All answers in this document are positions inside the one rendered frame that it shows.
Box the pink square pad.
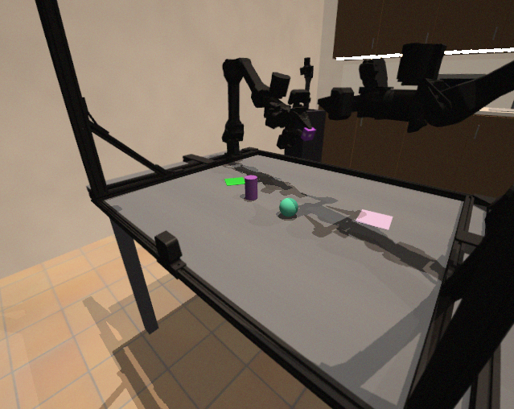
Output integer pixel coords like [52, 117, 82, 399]
[356, 209, 393, 230]

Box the green rectangle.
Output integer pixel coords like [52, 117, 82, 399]
[224, 177, 245, 186]

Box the green ball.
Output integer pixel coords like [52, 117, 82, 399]
[279, 198, 298, 217]

